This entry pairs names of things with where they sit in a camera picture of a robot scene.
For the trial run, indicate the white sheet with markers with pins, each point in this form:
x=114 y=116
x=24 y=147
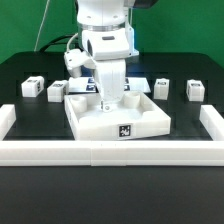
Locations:
x=87 y=85

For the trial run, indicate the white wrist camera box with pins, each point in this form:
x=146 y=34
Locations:
x=75 y=59

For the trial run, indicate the white U-shaped obstacle fence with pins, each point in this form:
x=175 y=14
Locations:
x=109 y=153

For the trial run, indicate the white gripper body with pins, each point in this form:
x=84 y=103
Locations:
x=109 y=77

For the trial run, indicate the white square tabletop part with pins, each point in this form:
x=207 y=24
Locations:
x=135 y=116

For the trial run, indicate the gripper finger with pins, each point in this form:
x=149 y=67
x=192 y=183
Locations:
x=106 y=107

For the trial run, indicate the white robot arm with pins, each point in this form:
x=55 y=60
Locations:
x=108 y=39

